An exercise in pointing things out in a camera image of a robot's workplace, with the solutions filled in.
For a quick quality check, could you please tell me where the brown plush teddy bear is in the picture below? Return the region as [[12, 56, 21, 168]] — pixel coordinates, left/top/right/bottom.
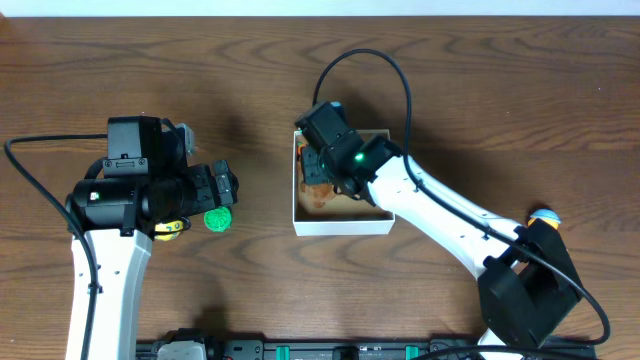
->
[[296, 142, 336, 212]]

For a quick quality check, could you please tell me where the white cardboard box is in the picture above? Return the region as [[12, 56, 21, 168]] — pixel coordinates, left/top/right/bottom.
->
[[291, 130, 396, 237]]

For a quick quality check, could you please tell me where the orange rubber duck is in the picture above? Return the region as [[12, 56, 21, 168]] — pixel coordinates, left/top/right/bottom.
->
[[527, 208, 562, 230]]

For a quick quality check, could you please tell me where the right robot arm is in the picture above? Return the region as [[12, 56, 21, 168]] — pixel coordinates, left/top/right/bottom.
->
[[294, 130, 588, 359]]

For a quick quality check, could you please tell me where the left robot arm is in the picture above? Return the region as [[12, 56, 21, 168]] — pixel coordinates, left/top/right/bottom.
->
[[65, 158, 238, 359]]

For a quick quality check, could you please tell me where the green ridged disc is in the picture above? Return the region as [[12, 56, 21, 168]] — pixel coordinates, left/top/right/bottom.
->
[[203, 207, 232, 232]]

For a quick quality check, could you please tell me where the yellow letter ball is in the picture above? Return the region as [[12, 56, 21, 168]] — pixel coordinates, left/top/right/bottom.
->
[[154, 220, 185, 241]]

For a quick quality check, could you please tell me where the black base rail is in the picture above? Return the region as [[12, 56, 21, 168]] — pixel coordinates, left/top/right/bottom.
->
[[135, 327, 596, 360]]

